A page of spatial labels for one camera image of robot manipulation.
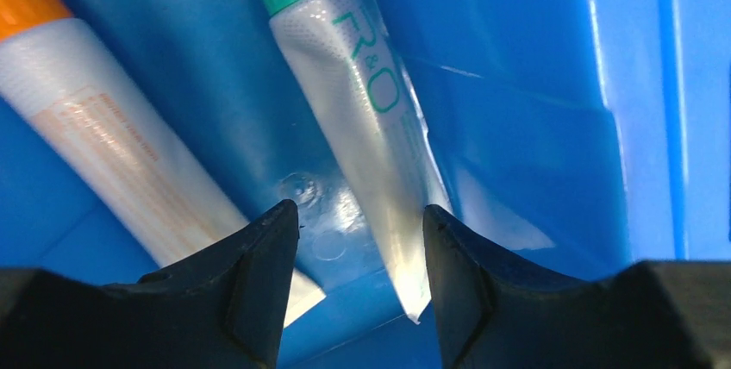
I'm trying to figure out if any white toothpaste tube orange cap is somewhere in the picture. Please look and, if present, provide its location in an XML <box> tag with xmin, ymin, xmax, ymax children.
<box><xmin>0</xmin><ymin>0</ymin><xmax>327</xmax><ymax>328</ymax></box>

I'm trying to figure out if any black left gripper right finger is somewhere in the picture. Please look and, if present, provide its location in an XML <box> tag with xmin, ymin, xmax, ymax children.
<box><xmin>422</xmin><ymin>205</ymin><xmax>730</xmax><ymax>368</ymax></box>

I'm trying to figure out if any white toothpaste tube green cap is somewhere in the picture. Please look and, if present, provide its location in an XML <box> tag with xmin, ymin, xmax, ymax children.
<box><xmin>262</xmin><ymin>0</ymin><xmax>451</xmax><ymax>322</ymax></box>

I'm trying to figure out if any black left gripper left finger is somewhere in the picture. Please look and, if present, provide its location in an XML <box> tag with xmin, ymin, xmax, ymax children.
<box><xmin>1</xmin><ymin>199</ymin><xmax>299</xmax><ymax>368</ymax></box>

